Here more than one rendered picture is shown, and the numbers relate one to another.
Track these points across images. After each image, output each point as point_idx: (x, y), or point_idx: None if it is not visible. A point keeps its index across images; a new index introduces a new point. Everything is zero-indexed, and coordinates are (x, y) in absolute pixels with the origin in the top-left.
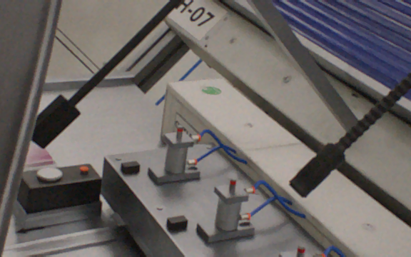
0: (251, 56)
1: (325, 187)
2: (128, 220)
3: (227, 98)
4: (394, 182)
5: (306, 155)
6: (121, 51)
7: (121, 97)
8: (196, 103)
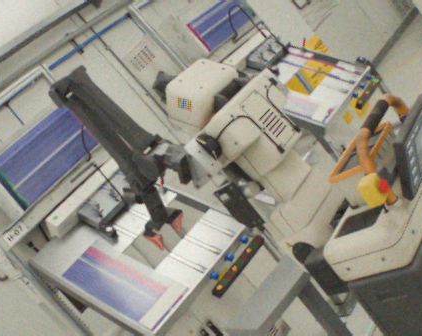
0: (40, 210)
1: (90, 184)
2: (110, 217)
3: (57, 213)
4: (86, 173)
5: (78, 191)
6: (112, 184)
7: (42, 257)
8: (65, 216)
